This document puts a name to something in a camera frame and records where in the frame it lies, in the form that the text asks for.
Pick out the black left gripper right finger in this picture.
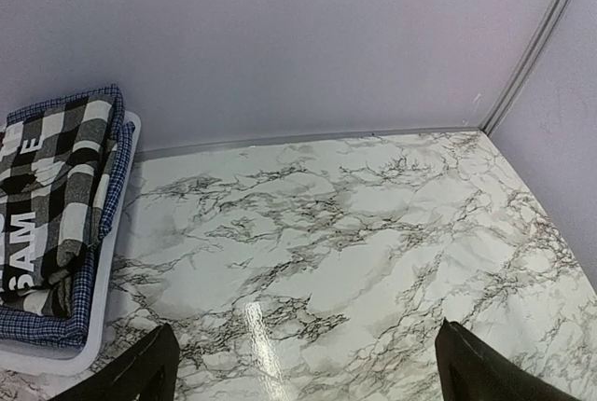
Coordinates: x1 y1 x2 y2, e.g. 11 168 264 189
436 320 572 401

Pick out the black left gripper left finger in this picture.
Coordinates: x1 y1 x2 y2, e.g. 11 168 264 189
52 324 180 401

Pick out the black white checked shirt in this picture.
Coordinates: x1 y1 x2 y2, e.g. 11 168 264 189
1 92 121 318

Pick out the white plastic basket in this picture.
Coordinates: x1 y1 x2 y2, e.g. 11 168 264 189
0 110 143 377

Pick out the blue gingham shirt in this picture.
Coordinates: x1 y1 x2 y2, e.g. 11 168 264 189
1 84 136 348

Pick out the right aluminium corner post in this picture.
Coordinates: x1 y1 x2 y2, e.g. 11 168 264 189
479 0 572 136

